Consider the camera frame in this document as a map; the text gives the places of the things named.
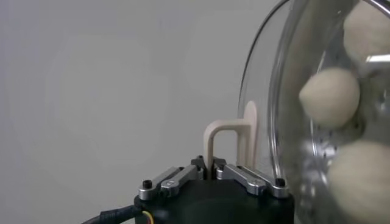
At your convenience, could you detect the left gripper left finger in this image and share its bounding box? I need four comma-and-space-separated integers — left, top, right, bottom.
137, 155, 208, 201

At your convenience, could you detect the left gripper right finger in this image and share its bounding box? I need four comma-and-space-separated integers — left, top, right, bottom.
213, 156, 289, 199

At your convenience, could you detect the glass lid with cream handle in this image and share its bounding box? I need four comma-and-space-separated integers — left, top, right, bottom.
203, 0, 390, 224

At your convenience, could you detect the white steamed baozi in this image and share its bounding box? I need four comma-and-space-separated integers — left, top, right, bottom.
327, 139, 390, 224
298, 67, 361, 128
343, 0, 390, 66

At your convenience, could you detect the stainless steel steamer basket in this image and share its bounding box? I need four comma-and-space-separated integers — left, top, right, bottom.
300, 0, 390, 224

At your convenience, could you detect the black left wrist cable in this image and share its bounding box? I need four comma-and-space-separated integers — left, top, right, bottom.
80, 204, 155, 224

